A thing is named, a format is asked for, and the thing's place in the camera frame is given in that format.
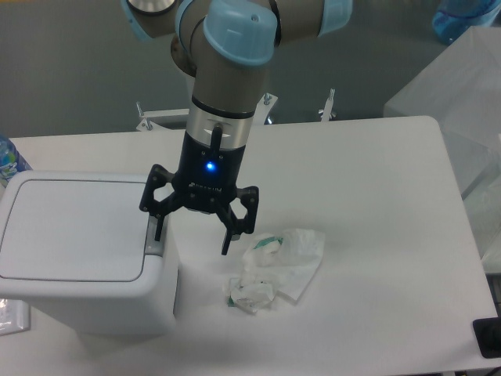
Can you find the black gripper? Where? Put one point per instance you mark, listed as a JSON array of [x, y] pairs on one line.
[[204, 178]]

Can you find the white push-top trash can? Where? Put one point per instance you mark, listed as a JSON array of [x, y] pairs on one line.
[[77, 247]]

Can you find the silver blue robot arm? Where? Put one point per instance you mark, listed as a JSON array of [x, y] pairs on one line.
[[230, 44]]

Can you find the crumpled white tissue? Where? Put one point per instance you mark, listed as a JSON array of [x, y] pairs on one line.
[[292, 257]]

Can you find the crumpled green white wrapper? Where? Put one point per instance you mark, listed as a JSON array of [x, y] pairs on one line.
[[251, 296]]

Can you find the metal table clamp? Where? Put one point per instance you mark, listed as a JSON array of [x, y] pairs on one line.
[[327, 113]]

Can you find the blue plastic water bottle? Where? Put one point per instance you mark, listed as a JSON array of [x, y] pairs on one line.
[[12, 161]]

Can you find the clear plastic packet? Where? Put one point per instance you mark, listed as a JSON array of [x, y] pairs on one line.
[[15, 316]]

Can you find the blue plastic bag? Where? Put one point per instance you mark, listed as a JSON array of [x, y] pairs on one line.
[[453, 18]]

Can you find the black device at edge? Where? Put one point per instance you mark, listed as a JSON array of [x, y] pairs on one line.
[[487, 333]]

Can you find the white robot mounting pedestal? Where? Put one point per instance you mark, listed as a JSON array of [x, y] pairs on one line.
[[190, 81]]

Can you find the white mounting bracket frame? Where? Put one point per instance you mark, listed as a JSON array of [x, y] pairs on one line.
[[176, 119]]

